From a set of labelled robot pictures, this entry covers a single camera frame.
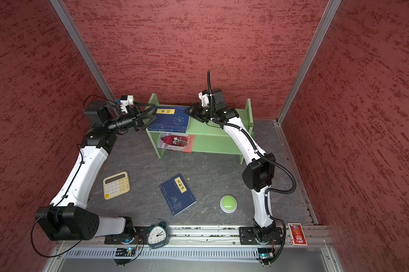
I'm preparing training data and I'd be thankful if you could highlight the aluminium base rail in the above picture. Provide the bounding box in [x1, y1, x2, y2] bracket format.
[44, 225, 343, 272]

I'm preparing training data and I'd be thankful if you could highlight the left aluminium corner post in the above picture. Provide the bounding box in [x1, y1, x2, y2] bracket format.
[49, 0, 115, 101]

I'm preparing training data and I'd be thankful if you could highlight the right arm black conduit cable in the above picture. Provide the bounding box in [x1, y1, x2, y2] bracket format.
[206, 70, 297, 225]

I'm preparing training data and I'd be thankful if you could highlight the circuit board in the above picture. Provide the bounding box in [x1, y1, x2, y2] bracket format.
[113, 248, 136, 266]
[257, 248, 275, 265]

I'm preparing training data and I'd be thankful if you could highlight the right aluminium corner post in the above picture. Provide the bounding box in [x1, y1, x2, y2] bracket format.
[277, 0, 342, 126]

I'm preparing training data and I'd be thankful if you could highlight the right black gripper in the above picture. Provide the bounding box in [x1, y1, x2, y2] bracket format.
[186, 102, 217, 122]

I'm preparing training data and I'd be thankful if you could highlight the aluminium corner post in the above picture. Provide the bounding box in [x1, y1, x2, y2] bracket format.
[49, 0, 115, 101]
[277, 0, 342, 126]

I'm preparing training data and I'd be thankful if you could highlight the red card pack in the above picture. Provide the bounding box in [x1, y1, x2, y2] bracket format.
[287, 223, 308, 246]

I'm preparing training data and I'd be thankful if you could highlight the teal alarm clock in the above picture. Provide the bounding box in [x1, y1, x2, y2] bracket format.
[147, 222, 169, 249]

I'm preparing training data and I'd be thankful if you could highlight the blue book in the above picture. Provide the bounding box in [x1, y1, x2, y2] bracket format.
[159, 174, 196, 216]
[147, 106, 190, 134]

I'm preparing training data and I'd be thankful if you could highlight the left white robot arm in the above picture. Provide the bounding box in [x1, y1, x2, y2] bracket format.
[35, 96, 156, 241]

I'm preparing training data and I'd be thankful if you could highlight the left circuit board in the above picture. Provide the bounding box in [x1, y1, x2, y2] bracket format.
[113, 248, 136, 266]

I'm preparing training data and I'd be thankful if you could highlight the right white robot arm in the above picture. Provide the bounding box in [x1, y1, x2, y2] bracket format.
[185, 103, 277, 244]

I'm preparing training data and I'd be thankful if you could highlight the green wooden shelf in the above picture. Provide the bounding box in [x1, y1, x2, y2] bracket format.
[145, 93, 256, 164]

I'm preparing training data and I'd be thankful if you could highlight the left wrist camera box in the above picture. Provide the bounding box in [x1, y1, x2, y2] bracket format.
[84, 96, 140, 131]

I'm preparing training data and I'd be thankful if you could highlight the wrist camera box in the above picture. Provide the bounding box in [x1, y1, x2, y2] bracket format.
[198, 88, 227, 111]
[84, 96, 140, 131]

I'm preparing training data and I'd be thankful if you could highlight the green push button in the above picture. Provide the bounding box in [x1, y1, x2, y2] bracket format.
[220, 195, 237, 214]

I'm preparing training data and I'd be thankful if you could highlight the cream calculator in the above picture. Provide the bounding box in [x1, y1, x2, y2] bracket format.
[102, 171, 130, 200]

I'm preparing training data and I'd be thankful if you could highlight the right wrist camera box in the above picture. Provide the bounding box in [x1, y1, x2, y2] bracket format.
[198, 88, 227, 111]

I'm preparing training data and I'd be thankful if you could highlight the pink illustrated book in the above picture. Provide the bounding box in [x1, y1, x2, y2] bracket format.
[157, 133, 195, 153]

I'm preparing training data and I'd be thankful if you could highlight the right circuit board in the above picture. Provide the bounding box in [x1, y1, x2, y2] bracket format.
[257, 248, 275, 265]

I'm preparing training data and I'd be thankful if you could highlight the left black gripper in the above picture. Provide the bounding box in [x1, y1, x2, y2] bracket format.
[106, 101, 156, 133]

